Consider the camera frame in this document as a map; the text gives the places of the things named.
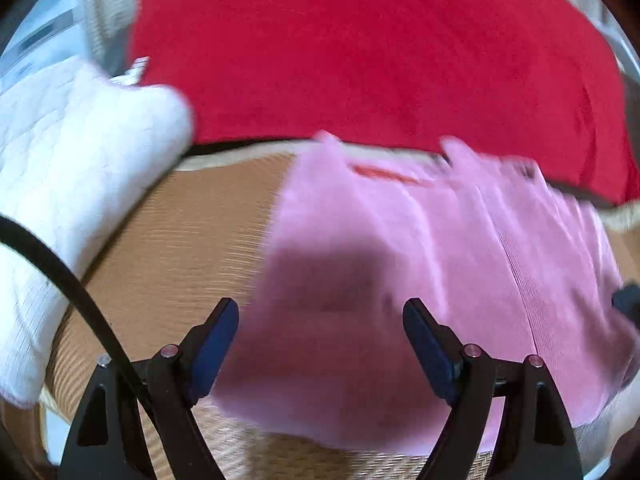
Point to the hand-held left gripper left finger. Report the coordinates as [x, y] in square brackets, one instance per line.
[215, 350]

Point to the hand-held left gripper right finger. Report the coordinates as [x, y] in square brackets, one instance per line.
[430, 355]

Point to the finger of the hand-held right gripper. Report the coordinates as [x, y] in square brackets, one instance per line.
[629, 300]

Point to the pink zip jacket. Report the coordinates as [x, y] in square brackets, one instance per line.
[425, 240]

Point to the woven rattan mat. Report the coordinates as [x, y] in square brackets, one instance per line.
[190, 240]

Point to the white quilted pad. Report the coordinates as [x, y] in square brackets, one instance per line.
[75, 160]

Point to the small patterned white cloth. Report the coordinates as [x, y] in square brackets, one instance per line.
[131, 72]

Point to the red blanket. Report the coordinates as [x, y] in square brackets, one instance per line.
[375, 60]

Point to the beige dotted curtain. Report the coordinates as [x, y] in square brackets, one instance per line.
[107, 20]

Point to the silver refrigerator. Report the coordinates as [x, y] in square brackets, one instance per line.
[40, 45]

